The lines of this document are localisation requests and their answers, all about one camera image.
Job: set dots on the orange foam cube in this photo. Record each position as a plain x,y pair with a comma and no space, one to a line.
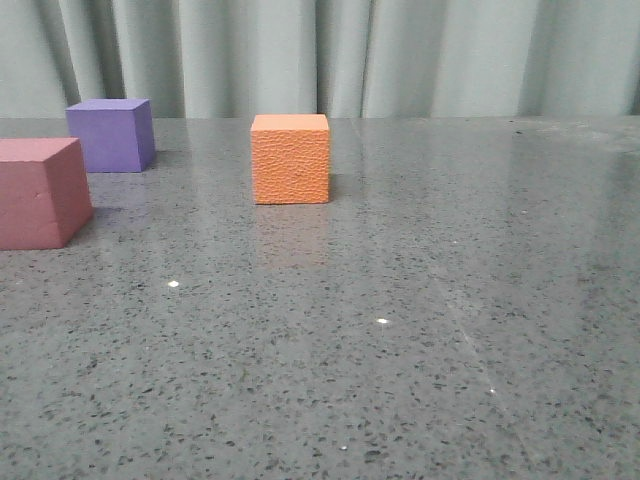
290,156

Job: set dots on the grey-green curtain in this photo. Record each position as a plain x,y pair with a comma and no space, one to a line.
345,59

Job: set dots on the purple foam cube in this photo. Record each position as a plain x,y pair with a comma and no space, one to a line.
116,135

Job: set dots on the pink foam cube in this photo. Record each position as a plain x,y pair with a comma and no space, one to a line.
45,198

